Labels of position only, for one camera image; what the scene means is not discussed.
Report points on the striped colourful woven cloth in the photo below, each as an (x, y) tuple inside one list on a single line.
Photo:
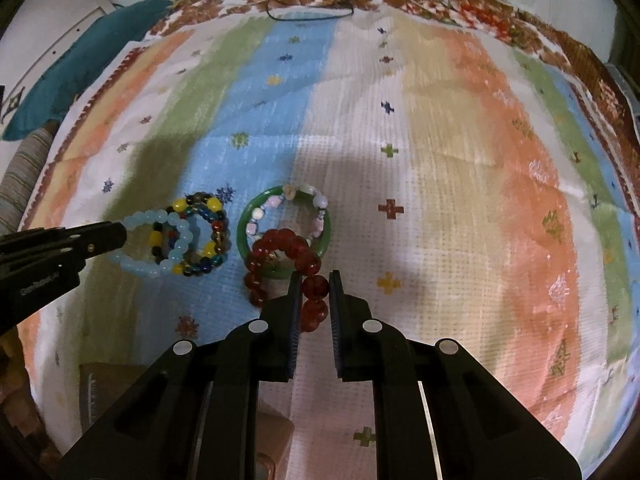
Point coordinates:
[(468, 190)]

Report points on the striped brown bolster pillow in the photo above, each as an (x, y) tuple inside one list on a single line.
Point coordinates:
[(22, 173)]

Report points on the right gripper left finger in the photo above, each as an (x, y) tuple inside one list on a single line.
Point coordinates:
[(192, 414)]

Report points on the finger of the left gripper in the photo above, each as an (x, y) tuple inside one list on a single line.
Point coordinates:
[(83, 241)]

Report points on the teal pillow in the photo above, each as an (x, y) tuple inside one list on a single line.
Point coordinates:
[(78, 67)]

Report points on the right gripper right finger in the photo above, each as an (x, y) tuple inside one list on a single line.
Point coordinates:
[(438, 413)]

